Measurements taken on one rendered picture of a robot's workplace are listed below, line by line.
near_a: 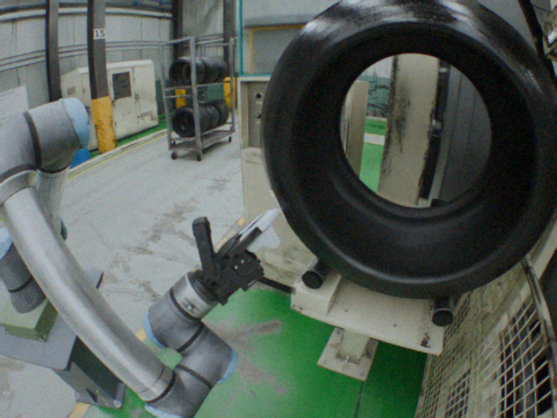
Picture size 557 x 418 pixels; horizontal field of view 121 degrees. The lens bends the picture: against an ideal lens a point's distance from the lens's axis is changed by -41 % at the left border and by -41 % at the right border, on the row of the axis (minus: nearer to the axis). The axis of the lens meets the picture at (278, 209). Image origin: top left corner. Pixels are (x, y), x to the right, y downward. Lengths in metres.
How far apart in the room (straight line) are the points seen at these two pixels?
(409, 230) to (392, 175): 0.17
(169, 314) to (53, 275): 0.23
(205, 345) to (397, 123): 0.71
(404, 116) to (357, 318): 0.52
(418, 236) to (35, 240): 0.80
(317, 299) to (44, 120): 0.64
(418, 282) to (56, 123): 0.69
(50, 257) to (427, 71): 0.87
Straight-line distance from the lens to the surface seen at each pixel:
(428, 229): 0.72
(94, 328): 0.46
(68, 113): 0.55
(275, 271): 1.64
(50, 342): 1.08
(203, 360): 0.57
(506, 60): 0.39
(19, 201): 0.48
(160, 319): 0.55
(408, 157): 0.77
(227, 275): 0.49
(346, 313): 0.63
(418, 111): 0.74
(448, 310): 0.55
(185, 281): 0.52
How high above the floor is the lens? 1.28
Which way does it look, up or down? 29 degrees down
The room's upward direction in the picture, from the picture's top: straight up
